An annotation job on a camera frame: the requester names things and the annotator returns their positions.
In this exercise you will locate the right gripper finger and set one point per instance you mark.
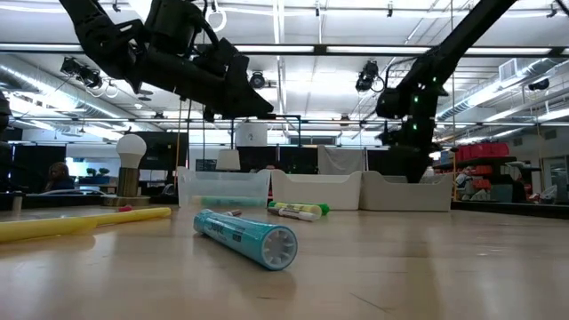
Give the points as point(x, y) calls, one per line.
point(424, 162)
point(405, 162)

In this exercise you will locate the teal thick highlighter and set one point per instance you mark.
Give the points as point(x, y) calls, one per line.
point(229, 201)

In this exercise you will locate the green thick highlighter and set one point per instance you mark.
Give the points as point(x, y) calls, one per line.
point(325, 209)

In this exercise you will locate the blue thick highlighter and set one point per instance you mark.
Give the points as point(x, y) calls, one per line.
point(244, 235)

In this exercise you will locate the yellow slim highlighter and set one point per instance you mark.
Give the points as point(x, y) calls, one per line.
point(133, 216)
point(44, 229)

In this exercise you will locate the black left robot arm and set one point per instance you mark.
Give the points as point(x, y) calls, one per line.
point(98, 35)

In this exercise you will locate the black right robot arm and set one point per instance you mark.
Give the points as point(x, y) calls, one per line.
point(471, 35)

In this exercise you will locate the black partition panel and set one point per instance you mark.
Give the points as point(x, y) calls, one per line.
point(293, 161)
point(162, 151)
point(377, 162)
point(26, 153)

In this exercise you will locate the grey plastic bin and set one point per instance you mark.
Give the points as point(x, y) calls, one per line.
point(400, 195)

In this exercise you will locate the white numbered box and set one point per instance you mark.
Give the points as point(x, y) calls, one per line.
point(251, 135)

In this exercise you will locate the storage shelf rack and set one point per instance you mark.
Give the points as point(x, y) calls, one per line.
point(471, 162)

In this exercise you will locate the white lampshade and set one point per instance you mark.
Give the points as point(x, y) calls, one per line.
point(228, 160)

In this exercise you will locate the red storage bin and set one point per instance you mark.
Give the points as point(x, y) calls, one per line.
point(482, 184)
point(482, 152)
point(482, 170)

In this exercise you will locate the white sheet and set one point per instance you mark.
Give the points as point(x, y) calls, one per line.
point(340, 161)

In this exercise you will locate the clear plastic bin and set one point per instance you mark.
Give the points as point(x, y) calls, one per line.
point(222, 184)

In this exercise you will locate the white bulb brass lamp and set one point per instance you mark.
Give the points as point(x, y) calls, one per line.
point(130, 149)

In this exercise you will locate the white plastic bin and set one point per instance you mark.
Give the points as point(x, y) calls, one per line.
point(315, 190)

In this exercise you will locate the white vent grille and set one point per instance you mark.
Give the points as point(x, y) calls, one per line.
point(508, 69)

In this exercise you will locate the blue planter box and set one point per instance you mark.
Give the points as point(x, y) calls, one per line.
point(93, 180)

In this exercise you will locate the person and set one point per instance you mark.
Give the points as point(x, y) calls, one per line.
point(58, 171)

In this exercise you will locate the black overhead beam with lights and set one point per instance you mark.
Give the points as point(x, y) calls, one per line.
point(26, 47)

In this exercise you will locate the white cup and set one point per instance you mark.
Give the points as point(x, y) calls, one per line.
point(17, 202)

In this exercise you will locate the silver air duct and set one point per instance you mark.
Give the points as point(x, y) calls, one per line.
point(44, 89)
point(489, 91)

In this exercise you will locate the black ceiling camera cluster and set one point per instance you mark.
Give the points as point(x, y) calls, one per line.
point(82, 71)

